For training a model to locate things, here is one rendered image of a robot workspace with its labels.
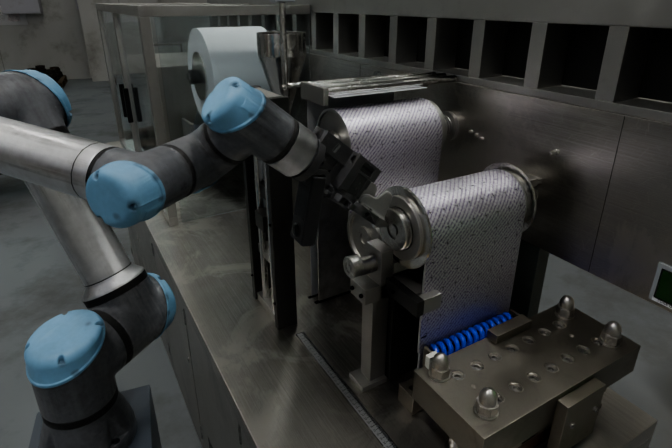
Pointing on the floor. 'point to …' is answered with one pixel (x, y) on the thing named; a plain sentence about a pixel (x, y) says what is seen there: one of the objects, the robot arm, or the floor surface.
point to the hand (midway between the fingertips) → (377, 223)
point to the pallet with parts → (52, 74)
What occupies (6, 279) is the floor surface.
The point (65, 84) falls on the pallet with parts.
